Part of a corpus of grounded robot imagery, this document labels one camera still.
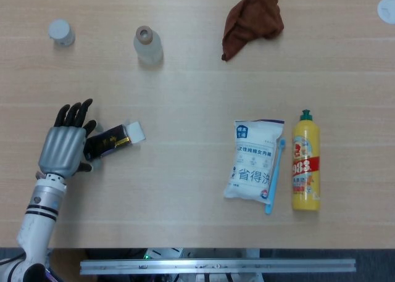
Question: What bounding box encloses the white printed pouch bag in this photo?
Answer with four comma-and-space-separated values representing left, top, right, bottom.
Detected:
223, 118, 285, 206

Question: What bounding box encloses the yellow detergent bottle green cap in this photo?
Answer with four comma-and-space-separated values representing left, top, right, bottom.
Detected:
291, 109, 321, 212

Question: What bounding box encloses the black carton box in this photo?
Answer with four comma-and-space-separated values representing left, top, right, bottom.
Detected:
83, 119, 146, 162

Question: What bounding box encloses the white round cable grommet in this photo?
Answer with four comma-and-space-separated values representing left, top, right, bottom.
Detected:
376, 0, 395, 25

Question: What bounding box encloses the aluminium profile rail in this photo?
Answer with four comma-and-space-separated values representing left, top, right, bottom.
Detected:
80, 258, 357, 276

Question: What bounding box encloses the white robot base unit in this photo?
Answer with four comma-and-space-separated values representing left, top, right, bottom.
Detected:
144, 247, 260, 260

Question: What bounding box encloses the frosted bottle with wooden cap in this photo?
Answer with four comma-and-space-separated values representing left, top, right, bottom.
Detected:
133, 25, 164, 65

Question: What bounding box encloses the brown crumpled cloth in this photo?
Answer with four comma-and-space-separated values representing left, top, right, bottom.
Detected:
221, 0, 285, 62

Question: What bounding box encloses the light blue toothbrush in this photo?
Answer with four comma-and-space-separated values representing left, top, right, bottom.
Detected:
265, 138, 287, 215

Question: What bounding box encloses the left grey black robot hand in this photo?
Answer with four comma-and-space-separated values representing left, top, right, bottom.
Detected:
38, 98, 98, 177

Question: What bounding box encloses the small white lidded jar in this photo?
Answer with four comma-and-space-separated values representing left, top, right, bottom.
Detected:
48, 19, 76, 48

